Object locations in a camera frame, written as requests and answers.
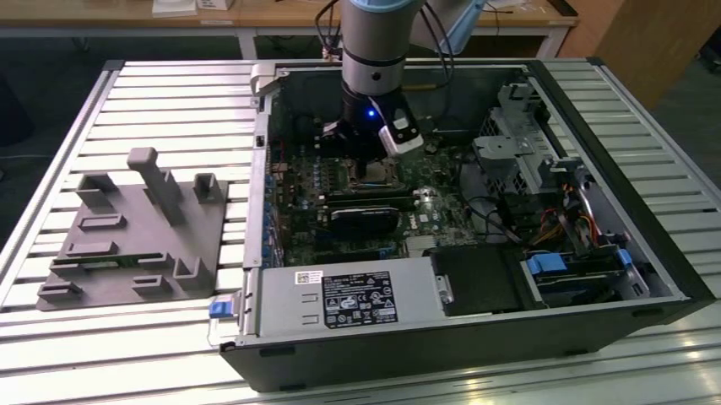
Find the black CPU socket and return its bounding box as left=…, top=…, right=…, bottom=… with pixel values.
left=342, top=158, right=407, bottom=190

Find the black graphics card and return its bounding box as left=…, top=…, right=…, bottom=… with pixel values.
left=328, top=204, right=402, bottom=234

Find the green motherboard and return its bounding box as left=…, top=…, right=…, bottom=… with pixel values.
left=268, top=134, right=488, bottom=269

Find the perforated metal drive cage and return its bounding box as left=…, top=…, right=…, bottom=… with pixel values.
left=471, top=82, right=593, bottom=195

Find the silver chipset heatsink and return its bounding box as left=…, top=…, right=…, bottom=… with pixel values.
left=406, top=235, right=439, bottom=257

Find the grey power supply unit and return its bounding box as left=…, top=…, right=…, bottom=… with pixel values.
left=239, top=256, right=451, bottom=341

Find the blue disk carrier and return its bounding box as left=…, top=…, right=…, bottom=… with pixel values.
left=526, top=251, right=567, bottom=278

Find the grey parts rack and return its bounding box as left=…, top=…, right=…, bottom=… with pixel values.
left=33, top=146, right=231, bottom=312

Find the blue plastic clip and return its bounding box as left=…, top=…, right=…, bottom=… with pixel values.
left=207, top=297, right=236, bottom=321

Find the green RAM stick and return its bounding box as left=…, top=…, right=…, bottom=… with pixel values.
left=76, top=256, right=141, bottom=269

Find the wooden cabinet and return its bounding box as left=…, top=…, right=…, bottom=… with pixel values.
left=562, top=0, right=721, bottom=111

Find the black open PC case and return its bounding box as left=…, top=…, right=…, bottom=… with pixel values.
left=217, top=57, right=717, bottom=392

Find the wooden desk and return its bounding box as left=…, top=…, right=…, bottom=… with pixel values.
left=0, top=0, right=581, bottom=60

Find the black bin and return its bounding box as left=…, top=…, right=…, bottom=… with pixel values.
left=0, top=71, right=32, bottom=149

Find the small black side camera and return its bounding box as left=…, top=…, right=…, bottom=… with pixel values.
left=319, top=119, right=348, bottom=143

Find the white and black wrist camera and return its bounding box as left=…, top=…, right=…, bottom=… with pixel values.
left=376, top=107, right=424, bottom=157

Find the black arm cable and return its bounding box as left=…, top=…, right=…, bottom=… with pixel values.
left=415, top=6, right=458, bottom=126

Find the black internal cable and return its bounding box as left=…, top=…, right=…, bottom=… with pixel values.
left=462, top=194, right=530, bottom=246

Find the orange yellow wire bundle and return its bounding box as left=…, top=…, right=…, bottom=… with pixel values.
left=528, top=210, right=599, bottom=248

